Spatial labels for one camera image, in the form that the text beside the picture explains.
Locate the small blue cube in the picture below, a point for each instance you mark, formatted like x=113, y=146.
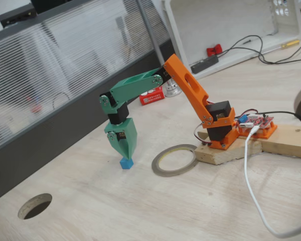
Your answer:
x=126, y=164

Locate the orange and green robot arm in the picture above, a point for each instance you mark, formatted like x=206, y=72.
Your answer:
x=130, y=86

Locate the small red cardboard box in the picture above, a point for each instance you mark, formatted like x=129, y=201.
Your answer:
x=151, y=96

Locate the frosted grey-framed desk partition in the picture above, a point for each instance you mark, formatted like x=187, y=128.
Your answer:
x=65, y=62

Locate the silver metal pole with base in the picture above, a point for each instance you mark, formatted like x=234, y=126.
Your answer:
x=153, y=37

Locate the black power strip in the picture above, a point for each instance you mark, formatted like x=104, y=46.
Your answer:
x=204, y=64

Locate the small red clamp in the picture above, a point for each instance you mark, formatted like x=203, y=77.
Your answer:
x=214, y=50

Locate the red controller circuit board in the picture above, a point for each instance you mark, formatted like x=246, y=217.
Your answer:
x=259, y=121

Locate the long light wooden plank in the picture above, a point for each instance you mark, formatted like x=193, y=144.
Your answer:
x=291, y=140

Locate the small black electronics box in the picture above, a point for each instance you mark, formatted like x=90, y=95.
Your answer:
x=17, y=13

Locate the orange printed board mount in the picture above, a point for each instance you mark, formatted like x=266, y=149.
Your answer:
x=268, y=133

